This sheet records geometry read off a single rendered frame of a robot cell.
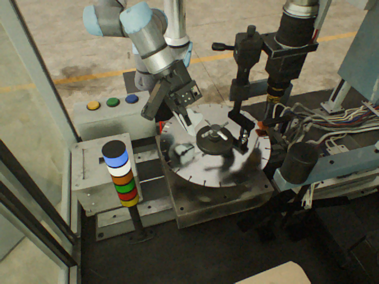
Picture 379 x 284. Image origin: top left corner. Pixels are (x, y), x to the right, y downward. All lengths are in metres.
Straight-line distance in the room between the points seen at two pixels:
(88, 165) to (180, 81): 0.38
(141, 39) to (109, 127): 0.45
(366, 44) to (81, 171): 0.75
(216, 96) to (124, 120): 1.56
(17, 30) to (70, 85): 2.08
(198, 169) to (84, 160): 0.36
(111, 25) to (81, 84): 2.02
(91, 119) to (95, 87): 1.72
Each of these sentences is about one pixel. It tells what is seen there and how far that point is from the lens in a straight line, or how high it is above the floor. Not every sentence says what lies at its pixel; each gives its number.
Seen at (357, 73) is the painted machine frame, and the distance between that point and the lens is 0.62.
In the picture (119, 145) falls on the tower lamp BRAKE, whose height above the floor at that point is 1.16.
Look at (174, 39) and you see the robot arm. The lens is 1.18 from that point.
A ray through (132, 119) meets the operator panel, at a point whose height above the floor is 0.86.
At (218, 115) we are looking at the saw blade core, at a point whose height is 0.95.
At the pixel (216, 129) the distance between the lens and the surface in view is 0.76.
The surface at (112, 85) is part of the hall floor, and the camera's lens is 2.69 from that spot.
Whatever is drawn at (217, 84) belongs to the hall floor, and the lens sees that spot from 2.62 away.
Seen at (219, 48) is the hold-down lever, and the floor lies 1.21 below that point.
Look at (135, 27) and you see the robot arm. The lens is 0.67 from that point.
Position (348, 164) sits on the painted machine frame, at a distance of 0.73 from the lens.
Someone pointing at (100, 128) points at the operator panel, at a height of 0.84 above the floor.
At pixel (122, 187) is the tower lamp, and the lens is 0.60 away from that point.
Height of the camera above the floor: 1.55
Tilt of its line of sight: 47 degrees down
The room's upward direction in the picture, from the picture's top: straight up
